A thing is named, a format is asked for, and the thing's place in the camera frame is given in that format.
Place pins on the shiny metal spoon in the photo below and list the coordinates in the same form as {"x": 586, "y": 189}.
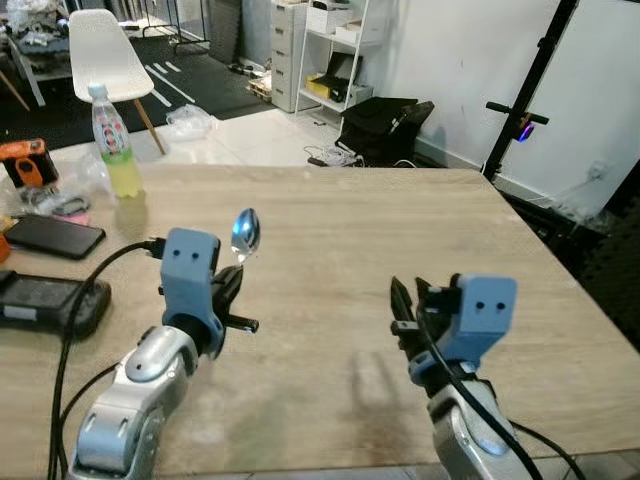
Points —
{"x": 246, "y": 230}

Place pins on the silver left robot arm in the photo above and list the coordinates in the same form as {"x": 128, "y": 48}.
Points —
{"x": 135, "y": 400}

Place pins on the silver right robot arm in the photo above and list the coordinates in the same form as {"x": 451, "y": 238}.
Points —
{"x": 470, "y": 435}

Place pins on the pink flat item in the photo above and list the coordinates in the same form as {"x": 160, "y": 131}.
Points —
{"x": 76, "y": 216}

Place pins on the clear plastic bag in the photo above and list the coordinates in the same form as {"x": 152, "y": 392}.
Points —
{"x": 190, "y": 122}

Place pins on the black bag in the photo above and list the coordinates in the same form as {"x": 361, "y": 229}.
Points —
{"x": 385, "y": 128}

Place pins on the plastic bottle with yellow drink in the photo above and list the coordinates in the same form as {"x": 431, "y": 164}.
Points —
{"x": 118, "y": 150}

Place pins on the black smartphone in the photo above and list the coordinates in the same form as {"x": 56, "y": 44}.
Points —
{"x": 52, "y": 237}

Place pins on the black foam mat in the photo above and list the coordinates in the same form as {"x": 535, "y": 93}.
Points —
{"x": 600, "y": 260}

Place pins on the black handheld controller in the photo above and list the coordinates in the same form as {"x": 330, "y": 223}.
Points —
{"x": 45, "y": 302}

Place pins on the crumpled clear plastic wrap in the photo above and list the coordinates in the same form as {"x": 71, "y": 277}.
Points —
{"x": 60, "y": 195}

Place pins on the black floor mat white stripes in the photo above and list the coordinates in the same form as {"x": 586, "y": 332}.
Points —
{"x": 200, "y": 85}

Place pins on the yellow box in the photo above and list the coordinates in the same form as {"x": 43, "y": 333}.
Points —
{"x": 322, "y": 88}

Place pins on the black stand pole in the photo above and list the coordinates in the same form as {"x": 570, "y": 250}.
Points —
{"x": 525, "y": 90}

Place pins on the orange and black device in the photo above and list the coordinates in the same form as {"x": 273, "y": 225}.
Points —
{"x": 28, "y": 160}

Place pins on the white drawer cabinet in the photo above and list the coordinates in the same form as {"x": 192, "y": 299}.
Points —
{"x": 286, "y": 55}

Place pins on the white chair with wooden legs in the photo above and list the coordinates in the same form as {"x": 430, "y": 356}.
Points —
{"x": 105, "y": 55}

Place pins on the white metal shelf rack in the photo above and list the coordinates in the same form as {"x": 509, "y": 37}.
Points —
{"x": 340, "y": 45}

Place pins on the white board panel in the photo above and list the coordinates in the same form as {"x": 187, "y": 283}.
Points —
{"x": 590, "y": 90}

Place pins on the white storage box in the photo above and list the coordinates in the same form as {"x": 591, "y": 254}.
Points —
{"x": 325, "y": 16}

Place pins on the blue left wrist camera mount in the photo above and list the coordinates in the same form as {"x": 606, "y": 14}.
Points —
{"x": 188, "y": 270}

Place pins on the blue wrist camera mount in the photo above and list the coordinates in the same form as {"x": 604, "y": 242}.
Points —
{"x": 478, "y": 315}
{"x": 188, "y": 270}

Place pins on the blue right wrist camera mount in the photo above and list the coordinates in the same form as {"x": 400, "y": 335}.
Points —
{"x": 478, "y": 315}

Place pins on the black bracket with blue light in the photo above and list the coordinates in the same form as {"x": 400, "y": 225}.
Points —
{"x": 520, "y": 118}

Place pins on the white wall outlet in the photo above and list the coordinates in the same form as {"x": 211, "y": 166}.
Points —
{"x": 599, "y": 170}

